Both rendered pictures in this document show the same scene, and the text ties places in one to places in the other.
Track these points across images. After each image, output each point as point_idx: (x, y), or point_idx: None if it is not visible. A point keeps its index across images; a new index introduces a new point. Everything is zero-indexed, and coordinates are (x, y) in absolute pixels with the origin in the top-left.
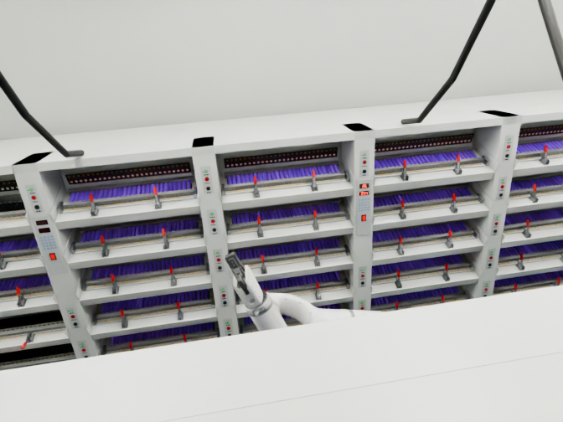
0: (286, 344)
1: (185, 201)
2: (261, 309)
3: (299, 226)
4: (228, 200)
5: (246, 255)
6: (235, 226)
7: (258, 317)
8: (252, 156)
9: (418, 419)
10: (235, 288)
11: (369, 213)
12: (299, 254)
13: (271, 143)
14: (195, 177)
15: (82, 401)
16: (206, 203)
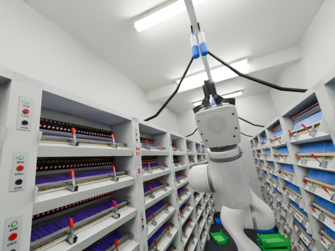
0: None
1: None
2: (239, 146)
3: (102, 182)
4: (45, 144)
5: (39, 234)
6: (39, 186)
7: (242, 157)
8: (58, 121)
9: None
10: (235, 106)
11: (140, 168)
12: (99, 214)
13: (92, 103)
14: (8, 104)
15: None
16: (16, 141)
